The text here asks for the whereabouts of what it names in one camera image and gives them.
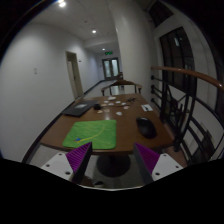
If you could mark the double glass door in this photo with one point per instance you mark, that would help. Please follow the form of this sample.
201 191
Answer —
111 68

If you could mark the white card on table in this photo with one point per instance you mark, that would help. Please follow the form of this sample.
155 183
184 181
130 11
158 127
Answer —
146 107

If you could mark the dark closed laptop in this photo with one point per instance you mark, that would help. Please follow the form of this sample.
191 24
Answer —
79 109

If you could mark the green mouse pad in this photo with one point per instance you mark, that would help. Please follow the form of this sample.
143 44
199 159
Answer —
101 133

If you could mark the white side door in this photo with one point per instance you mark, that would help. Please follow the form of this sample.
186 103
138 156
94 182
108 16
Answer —
74 74

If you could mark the black computer mouse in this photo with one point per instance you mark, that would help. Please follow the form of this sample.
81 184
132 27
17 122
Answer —
146 127

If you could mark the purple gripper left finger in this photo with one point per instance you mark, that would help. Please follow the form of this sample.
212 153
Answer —
70 166

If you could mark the green exit sign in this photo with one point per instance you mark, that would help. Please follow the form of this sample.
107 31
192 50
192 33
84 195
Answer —
109 53

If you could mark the round table pedestal base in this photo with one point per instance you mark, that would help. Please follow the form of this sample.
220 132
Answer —
113 166

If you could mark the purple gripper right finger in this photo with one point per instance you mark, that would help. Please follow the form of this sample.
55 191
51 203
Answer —
154 166

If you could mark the small black cup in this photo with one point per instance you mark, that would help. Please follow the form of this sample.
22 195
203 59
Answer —
97 107

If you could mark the wooden balcony handrail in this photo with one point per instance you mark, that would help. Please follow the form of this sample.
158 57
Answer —
192 73

